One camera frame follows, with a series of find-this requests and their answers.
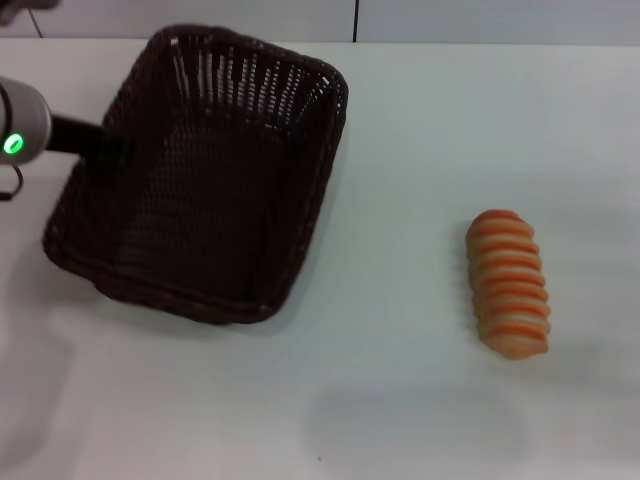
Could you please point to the orange striped bread roll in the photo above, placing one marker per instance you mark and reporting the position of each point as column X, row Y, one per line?
column 510, row 285

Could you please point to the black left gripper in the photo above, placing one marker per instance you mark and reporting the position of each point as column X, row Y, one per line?
column 75, row 134

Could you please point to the dark brown woven basket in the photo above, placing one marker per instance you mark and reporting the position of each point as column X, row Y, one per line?
column 220, row 200

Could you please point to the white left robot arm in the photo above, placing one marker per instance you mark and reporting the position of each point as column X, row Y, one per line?
column 25, row 120

